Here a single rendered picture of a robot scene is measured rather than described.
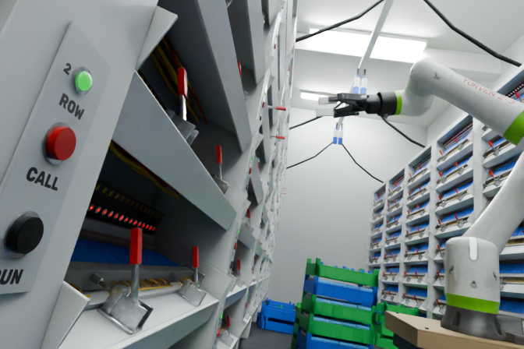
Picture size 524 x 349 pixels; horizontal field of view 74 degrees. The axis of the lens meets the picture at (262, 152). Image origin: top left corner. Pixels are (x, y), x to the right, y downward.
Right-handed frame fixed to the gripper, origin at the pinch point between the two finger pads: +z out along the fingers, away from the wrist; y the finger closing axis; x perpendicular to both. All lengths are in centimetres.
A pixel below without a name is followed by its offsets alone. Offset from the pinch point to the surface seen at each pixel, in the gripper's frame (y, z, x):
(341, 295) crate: 52, -9, -70
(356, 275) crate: 53, -17, -61
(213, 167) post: -40, 34, -34
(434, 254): 170, -103, -49
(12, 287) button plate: -104, 31, -59
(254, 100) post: -39.6, 23.8, -16.7
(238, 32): -54, 26, -7
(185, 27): -78, 32, -24
